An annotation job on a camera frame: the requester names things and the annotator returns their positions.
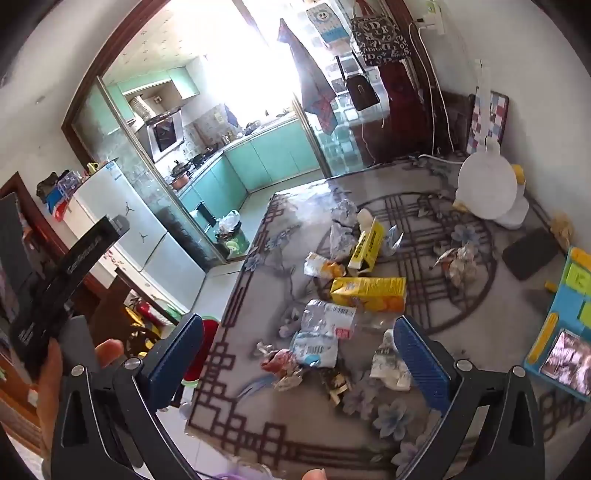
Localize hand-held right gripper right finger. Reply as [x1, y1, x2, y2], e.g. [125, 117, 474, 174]
[393, 315, 548, 480]

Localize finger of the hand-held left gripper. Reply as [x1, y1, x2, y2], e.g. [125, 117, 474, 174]
[99, 215, 131, 241]

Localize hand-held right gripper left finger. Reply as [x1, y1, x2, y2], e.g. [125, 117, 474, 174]
[50, 314, 206, 480]

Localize red bin with green rim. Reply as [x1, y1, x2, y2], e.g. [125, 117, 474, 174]
[178, 314, 221, 387]

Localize yellow juice carton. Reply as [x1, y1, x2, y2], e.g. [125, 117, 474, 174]
[330, 276, 408, 313]

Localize red white wrapper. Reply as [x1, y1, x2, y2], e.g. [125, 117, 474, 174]
[256, 342, 305, 393]

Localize clear zip bag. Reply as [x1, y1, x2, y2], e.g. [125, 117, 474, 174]
[305, 299, 398, 340]

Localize printed paper wrapper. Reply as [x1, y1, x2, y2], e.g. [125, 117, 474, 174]
[434, 242, 481, 289]

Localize white label wrapper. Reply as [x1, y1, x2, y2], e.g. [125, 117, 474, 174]
[290, 330, 340, 369]

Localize green trash can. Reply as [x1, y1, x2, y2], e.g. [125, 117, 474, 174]
[217, 222, 252, 260]

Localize person's left hand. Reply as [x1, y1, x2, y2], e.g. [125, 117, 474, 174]
[36, 338, 126, 448]

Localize white refrigerator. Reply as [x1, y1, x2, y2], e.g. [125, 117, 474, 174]
[62, 159, 208, 315]

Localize white crumpled paper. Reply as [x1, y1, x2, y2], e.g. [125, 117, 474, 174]
[369, 330, 414, 391]

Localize blue red box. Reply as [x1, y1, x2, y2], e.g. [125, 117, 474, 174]
[46, 182, 79, 220]

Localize red fire extinguisher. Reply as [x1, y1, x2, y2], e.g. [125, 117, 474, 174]
[134, 298, 163, 325]

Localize small brown wrapper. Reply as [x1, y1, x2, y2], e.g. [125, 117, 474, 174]
[321, 369, 352, 407]

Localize steel range hood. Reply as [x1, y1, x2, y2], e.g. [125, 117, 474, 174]
[137, 106, 185, 163]

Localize white plastic bag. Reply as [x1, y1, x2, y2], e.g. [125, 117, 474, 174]
[217, 210, 242, 237]

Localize yellow box with white flap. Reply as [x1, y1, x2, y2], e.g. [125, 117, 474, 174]
[347, 209, 386, 273]

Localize small clear plastic wrapper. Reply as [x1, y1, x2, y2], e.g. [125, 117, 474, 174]
[385, 224, 405, 253]

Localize white orange crushed carton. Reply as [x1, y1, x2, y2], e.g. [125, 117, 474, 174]
[304, 251, 347, 280]

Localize black phone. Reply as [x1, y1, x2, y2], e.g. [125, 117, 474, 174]
[502, 227, 561, 282]

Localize crumpled silver wrapper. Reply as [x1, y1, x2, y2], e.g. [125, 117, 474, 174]
[329, 198, 360, 266]

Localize teal kitchen base cabinets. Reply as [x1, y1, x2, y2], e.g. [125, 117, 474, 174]
[178, 117, 324, 217]

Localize beige crumpled paper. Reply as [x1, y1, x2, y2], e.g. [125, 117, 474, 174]
[549, 212, 575, 250]

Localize white round fan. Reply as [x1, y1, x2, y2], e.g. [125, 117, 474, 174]
[455, 60, 532, 230]

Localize plaid shirt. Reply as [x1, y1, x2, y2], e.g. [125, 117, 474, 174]
[277, 18, 338, 134]

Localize checkered board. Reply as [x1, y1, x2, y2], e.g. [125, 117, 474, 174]
[466, 90, 509, 153]

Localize brown handbag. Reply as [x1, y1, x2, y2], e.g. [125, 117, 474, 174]
[344, 74, 382, 112]

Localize black white lettered tote bag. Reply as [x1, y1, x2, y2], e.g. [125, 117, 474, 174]
[348, 4, 411, 66]

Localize white power cable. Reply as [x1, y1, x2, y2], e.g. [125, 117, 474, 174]
[409, 21, 467, 163]

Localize blue white wall calendar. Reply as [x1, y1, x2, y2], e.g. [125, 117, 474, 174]
[305, 0, 352, 47]

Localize white wall outlet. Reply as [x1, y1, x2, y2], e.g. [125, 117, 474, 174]
[416, 0, 446, 36]

